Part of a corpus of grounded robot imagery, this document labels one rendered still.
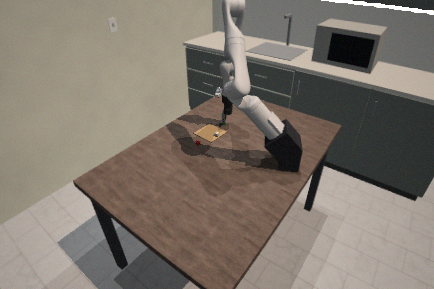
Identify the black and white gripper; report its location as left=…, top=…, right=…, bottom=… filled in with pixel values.
left=215, top=87, right=233, bottom=123

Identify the tan square mat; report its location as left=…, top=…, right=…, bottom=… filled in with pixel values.
left=194, top=124, right=227, bottom=142

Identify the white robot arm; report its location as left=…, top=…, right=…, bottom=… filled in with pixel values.
left=220, top=0, right=284, bottom=140

